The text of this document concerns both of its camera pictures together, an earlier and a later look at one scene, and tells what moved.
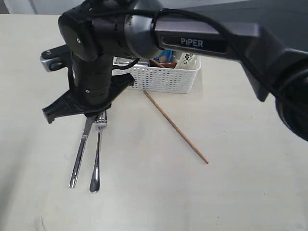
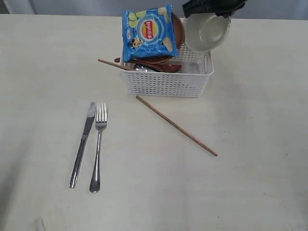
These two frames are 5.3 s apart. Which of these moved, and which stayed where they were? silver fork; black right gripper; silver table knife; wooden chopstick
Moved: black right gripper; wooden chopstick
Stayed: silver fork; silver table knife
